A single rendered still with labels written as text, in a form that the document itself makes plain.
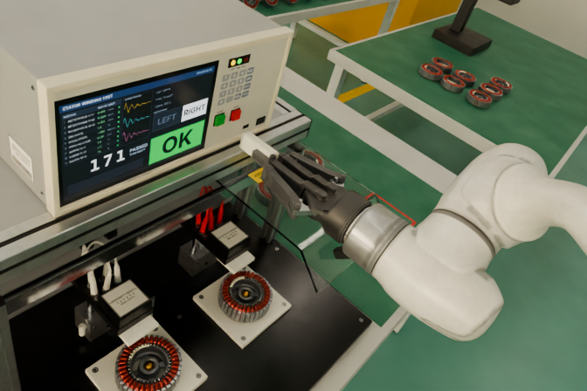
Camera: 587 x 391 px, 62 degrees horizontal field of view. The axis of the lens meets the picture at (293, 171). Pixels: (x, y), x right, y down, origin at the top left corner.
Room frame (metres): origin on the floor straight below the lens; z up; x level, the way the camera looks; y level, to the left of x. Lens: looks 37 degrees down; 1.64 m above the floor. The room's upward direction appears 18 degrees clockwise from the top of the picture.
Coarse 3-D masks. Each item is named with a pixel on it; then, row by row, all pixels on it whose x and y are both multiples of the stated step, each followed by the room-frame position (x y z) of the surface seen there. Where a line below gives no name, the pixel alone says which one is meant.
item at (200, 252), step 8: (192, 240) 0.73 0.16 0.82; (184, 248) 0.70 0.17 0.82; (200, 248) 0.71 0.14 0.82; (184, 256) 0.69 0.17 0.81; (192, 256) 0.69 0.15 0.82; (200, 256) 0.69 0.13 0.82; (208, 256) 0.71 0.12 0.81; (184, 264) 0.69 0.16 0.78; (192, 264) 0.68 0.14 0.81; (200, 264) 0.69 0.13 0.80; (208, 264) 0.72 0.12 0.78; (192, 272) 0.68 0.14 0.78
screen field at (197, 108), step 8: (192, 104) 0.62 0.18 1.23; (200, 104) 0.64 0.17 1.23; (168, 112) 0.58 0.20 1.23; (176, 112) 0.60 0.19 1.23; (184, 112) 0.61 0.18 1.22; (192, 112) 0.63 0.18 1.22; (200, 112) 0.64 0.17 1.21; (160, 120) 0.57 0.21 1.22; (168, 120) 0.59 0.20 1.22; (176, 120) 0.60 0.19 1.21; (160, 128) 0.57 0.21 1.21
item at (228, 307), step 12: (228, 276) 0.67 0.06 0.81; (240, 276) 0.68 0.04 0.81; (252, 276) 0.69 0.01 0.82; (228, 288) 0.64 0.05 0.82; (240, 288) 0.66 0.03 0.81; (252, 288) 0.68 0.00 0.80; (264, 288) 0.67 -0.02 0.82; (228, 300) 0.61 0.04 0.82; (240, 300) 0.64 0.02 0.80; (252, 300) 0.65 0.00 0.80; (264, 300) 0.64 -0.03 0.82; (228, 312) 0.60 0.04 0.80; (240, 312) 0.60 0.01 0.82; (252, 312) 0.60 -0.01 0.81; (264, 312) 0.62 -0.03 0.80
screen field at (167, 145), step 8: (184, 128) 0.62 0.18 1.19; (192, 128) 0.63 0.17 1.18; (200, 128) 0.65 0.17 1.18; (160, 136) 0.58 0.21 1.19; (168, 136) 0.59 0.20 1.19; (176, 136) 0.60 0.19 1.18; (184, 136) 0.62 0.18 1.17; (192, 136) 0.63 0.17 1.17; (200, 136) 0.65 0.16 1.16; (152, 144) 0.56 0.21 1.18; (160, 144) 0.58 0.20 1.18; (168, 144) 0.59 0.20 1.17; (176, 144) 0.61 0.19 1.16; (184, 144) 0.62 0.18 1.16; (192, 144) 0.64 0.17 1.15; (152, 152) 0.57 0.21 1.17; (160, 152) 0.58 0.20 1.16; (168, 152) 0.59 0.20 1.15; (176, 152) 0.61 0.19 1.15; (152, 160) 0.57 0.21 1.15; (160, 160) 0.58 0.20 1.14
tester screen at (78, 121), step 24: (192, 72) 0.62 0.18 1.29; (120, 96) 0.51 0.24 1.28; (144, 96) 0.55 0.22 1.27; (168, 96) 0.58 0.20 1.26; (192, 96) 0.62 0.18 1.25; (72, 120) 0.46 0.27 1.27; (96, 120) 0.48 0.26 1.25; (120, 120) 0.51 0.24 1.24; (144, 120) 0.55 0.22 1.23; (192, 120) 0.63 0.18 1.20; (72, 144) 0.46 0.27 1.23; (96, 144) 0.48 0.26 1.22; (120, 144) 0.52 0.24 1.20; (144, 144) 0.55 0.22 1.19; (72, 168) 0.45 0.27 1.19; (144, 168) 0.55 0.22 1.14
